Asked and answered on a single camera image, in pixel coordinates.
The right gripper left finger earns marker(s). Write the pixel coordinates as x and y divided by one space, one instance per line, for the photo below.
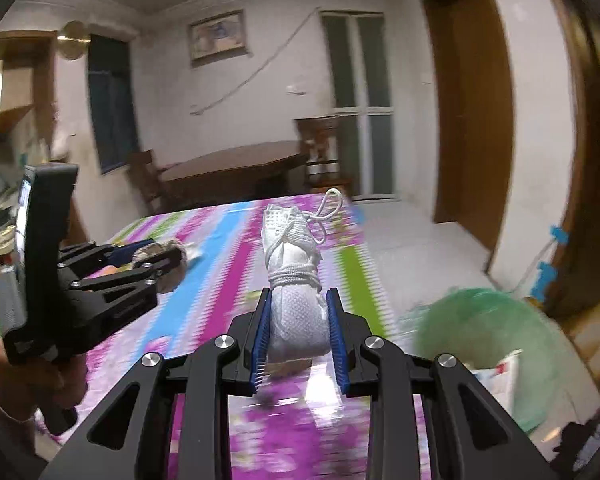
128 434

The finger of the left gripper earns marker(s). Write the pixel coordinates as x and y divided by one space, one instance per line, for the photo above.
90 257
110 277

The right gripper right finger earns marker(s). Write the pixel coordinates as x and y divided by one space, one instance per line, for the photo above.
469 434

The grey paper ball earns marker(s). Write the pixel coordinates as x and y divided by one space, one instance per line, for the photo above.
167 262

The white mesh cloth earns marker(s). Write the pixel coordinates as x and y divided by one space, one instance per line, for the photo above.
291 240

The green trash bin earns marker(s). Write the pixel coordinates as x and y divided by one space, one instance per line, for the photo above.
518 353

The left hand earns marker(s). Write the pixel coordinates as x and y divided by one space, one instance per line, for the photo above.
26 387

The wooden chair at left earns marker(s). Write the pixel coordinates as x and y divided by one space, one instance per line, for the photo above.
144 175

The dark wooden round table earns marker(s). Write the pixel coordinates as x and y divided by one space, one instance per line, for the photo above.
249 172

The dark window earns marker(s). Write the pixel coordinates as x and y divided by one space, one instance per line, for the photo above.
111 102

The purple floral tablecloth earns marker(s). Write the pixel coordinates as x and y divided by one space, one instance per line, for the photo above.
299 426

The wooden chair by window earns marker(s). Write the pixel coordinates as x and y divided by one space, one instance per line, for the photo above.
318 141

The white glass balcony door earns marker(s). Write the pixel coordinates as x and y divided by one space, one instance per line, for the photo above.
362 101

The brown wooden door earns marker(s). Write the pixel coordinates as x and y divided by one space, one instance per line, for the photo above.
476 114

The gold wall clock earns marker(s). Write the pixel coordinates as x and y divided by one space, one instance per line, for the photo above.
73 40

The framed wall picture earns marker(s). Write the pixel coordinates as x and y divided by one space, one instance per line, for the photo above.
217 38

